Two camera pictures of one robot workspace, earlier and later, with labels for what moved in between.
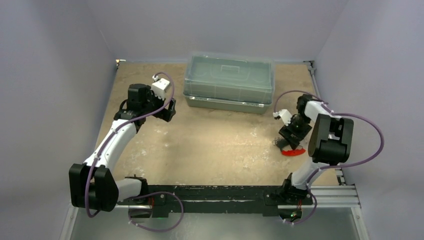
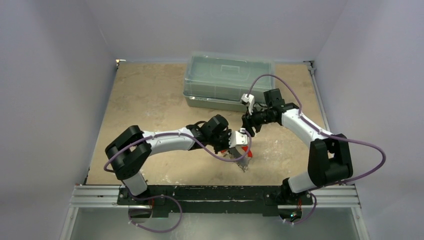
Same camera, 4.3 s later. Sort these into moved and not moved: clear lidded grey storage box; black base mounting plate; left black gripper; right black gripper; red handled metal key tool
Moved: right black gripper; left black gripper; red handled metal key tool
Not moved: black base mounting plate; clear lidded grey storage box
